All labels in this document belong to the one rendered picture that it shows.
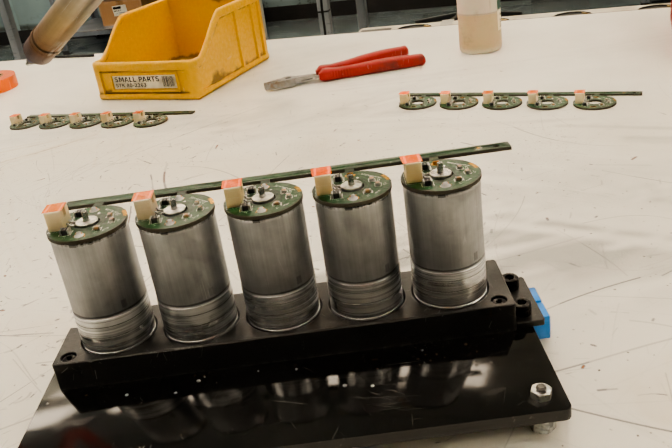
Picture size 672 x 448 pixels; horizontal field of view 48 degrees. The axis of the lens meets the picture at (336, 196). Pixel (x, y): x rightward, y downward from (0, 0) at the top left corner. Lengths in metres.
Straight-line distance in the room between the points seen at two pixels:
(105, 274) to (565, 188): 0.22
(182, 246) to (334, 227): 0.05
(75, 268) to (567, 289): 0.17
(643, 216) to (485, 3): 0.30
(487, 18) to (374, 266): 0.40
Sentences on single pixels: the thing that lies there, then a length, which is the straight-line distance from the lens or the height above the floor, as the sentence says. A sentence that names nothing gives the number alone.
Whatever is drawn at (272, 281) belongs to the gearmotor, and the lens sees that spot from 0.24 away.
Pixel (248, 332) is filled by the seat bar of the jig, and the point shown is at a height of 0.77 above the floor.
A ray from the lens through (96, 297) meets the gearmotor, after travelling 0.25.
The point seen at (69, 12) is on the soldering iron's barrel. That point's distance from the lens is 0.19.
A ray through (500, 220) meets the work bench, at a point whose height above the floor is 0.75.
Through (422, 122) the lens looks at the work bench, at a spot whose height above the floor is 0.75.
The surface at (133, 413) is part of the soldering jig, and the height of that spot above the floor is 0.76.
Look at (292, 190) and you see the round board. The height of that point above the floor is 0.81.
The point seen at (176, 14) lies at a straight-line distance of 0.73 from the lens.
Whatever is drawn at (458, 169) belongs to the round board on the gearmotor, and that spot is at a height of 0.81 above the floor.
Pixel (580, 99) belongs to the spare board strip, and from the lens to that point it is 0.48.
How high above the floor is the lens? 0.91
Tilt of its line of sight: 24 degrees down
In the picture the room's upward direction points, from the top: 8 degrees counter-clockwise
